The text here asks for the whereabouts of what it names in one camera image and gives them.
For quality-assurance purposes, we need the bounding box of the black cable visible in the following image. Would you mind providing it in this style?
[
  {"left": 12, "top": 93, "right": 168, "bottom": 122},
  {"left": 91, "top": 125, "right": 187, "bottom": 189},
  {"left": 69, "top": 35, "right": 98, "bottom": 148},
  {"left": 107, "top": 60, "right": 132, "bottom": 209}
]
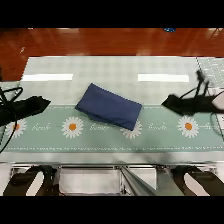
[{"left": 0, "top": 86, "right": 24, "bottom": 154}]

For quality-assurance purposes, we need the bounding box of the blue folded garment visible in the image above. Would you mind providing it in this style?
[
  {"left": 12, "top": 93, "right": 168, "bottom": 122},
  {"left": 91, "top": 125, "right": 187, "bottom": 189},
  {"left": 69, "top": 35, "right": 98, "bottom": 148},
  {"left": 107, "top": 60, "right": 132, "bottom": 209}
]
[{"left": 74, "top": 82, "right": 143, "bottom": 132}]

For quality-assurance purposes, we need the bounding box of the silver frame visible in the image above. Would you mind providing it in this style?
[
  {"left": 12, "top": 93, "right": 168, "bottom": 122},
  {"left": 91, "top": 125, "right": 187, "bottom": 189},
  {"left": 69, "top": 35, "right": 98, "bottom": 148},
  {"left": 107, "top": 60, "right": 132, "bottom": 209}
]
[{"left": 0, "top": 161, "right": 224, "bottom": 197}]

